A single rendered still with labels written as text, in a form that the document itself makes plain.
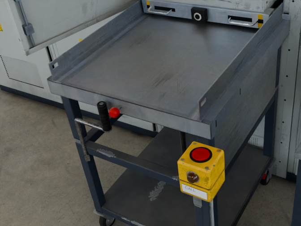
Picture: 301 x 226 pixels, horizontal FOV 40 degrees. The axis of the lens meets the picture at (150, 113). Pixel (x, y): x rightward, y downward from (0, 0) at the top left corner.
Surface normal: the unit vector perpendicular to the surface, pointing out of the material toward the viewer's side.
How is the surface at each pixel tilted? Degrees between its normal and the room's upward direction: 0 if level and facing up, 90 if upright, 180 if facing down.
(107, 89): 0
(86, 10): 90
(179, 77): 0
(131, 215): 0
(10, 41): 90
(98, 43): 90
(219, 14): 93
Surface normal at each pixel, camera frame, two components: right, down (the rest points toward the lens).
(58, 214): -0.12, -0.80
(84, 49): 0.84, 0.23
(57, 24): 0.68, 0.36
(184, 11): -0.52, 0.60
